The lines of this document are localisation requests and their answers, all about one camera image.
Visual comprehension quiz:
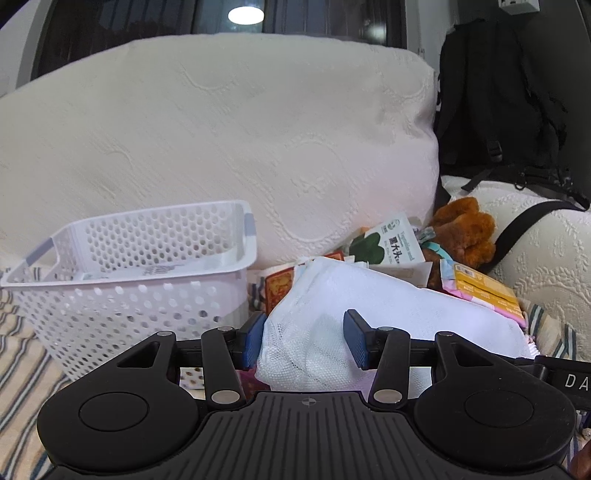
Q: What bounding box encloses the cream embossed cushion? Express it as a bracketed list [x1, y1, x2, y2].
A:
[492, 210, 591, 361]

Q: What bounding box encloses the orange small box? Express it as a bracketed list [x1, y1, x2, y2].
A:
[443, 263, 526, 328]

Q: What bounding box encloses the white mesh cloth pack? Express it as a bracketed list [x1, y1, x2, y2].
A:
[256, 257, 531, 394]

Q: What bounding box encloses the brown plush toy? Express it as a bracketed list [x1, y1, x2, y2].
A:
[418, 197, 496, 291]

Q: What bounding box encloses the striped bed sheet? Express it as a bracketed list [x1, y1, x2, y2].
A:
[1, 290, 68, 479]

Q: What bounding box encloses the cream embossed pillow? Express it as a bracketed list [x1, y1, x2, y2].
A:
[1, 34, 439, 268]

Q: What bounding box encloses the magenta medicine box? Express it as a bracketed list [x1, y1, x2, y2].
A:
[238, 369, 260, 400]

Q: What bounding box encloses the white printed foil packet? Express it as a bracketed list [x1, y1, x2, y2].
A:
[75, 254, 231, 281]

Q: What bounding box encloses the green seed packet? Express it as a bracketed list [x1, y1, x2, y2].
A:
[348, 213, 425, 266]

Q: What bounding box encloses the white perforated plastic basket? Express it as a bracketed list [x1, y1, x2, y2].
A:
[1, 200, 256, 380]

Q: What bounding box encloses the red orange box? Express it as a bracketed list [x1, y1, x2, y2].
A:
[257, 250, 347, 315]

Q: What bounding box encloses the black backpack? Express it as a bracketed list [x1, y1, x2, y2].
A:
[435, 19, 590, 273]

